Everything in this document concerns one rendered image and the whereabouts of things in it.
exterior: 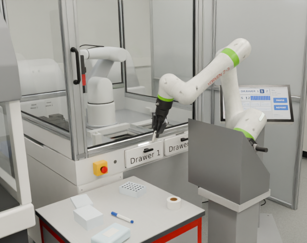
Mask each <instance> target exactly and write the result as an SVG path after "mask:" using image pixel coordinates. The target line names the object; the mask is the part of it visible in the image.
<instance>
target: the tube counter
mask: <svg viewBox="0 0 307 243"><path fill-rule="evenodd" d="M245 101H271V99H270V95H245Z"/></svg>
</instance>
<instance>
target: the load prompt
mask: <svg viewBox="0 0 307 243"><path fill-rule="evenodd" d="M239 92H240V94H241V95H245V94H270V88H239Z"/></svg>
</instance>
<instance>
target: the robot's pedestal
mask: <svg viewBox="0 0 307 243"><path fill-rule="evenodd" d="M198 194H199V195H200V196H203V197H205V198H207V199H208V243H257V229H258V211H259V201H261V200H263V199H265V198H267V197H269V196H270V189H269V191H268V192H266V193H264V194H262V195H260V196H258V197H255V198H253V199H251V200H249V201H247V202H245V203H243V204H241V205H238V204H236V203H234V202H232V201H230V200H227V199H225V198H223V197H221V196H219V195H216V194H214V193H212V192H210V191H207V190H205V189H203V188H201V187H199V188H198Z"/></svg>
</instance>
